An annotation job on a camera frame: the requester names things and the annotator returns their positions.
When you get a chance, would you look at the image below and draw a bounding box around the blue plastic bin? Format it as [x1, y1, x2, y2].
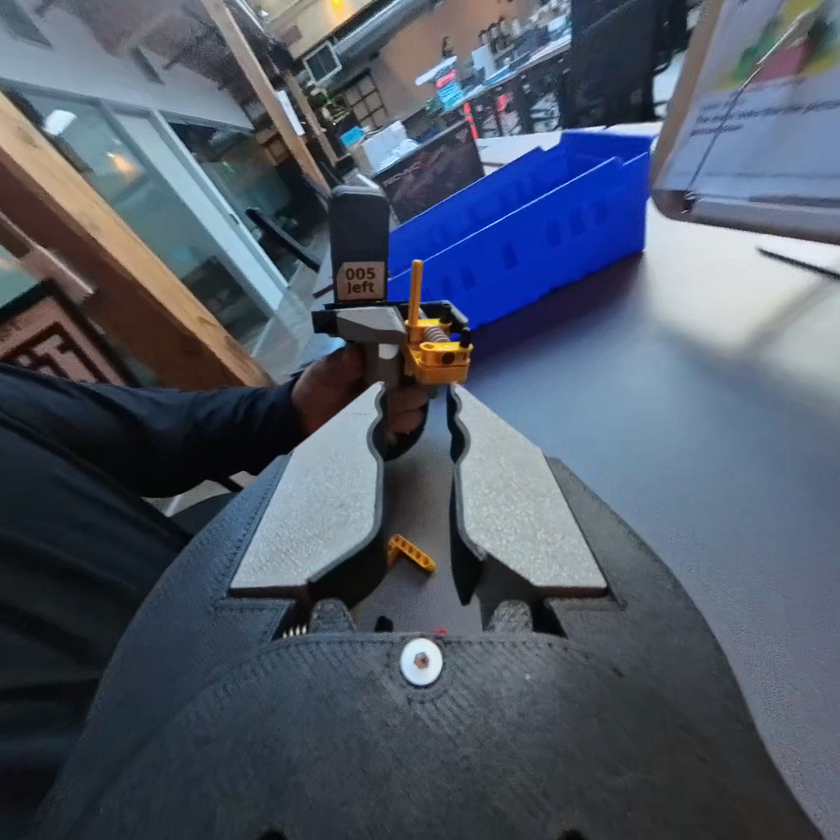
[387, 128, 657, 329]

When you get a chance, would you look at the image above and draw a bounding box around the black office chair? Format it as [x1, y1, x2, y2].
[571, 0, 690, 129]

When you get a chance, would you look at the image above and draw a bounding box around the yellow lego spring assembly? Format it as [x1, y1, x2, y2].
[403, 259, 475, 387]

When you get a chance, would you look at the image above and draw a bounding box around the person's left hand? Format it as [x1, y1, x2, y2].
[290, 344, 431, 439]

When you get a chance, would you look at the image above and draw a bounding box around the printed instruction sheet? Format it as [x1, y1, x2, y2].
[663, 0, 840, 198]

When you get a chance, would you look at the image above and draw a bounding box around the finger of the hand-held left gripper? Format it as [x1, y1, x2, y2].
[336, 306, 409, 346]
[389, 300, 472, 345]

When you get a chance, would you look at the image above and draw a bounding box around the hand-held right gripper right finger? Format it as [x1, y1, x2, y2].
[446, 384, 608, 605]

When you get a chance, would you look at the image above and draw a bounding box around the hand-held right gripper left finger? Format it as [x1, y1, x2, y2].
[230, 382, 388, 608]

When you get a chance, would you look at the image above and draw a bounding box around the wooden instruction sign stand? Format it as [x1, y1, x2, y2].
[650, 0, 840, 247]

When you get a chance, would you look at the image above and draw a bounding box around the black toy set box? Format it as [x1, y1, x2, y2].
[374, 131, 487, 224]

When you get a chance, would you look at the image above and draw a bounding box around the yellow angled lego beam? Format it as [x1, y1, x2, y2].
[386, 533, 437, 572]

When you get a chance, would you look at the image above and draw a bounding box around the cluttered background desk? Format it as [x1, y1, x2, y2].
[413, 33, 572, 132]

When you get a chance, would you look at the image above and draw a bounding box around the person's left forearm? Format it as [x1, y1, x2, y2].
[0, 364, 306, 500]

